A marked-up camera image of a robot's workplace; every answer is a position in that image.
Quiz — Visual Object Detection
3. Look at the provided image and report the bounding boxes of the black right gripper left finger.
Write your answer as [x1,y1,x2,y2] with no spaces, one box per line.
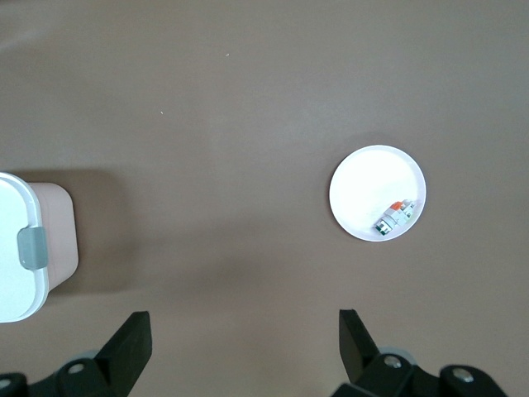
[0,312,152,397]

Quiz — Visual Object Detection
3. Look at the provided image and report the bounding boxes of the white lidded box grey clips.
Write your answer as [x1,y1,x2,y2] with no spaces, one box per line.
[0,171,79,323]

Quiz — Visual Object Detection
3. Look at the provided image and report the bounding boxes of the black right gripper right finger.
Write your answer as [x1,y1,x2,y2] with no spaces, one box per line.
[332,309,508,397]

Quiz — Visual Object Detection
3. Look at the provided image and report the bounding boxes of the pink round plate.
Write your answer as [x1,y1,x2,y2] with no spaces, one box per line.
[329,144,427,241]

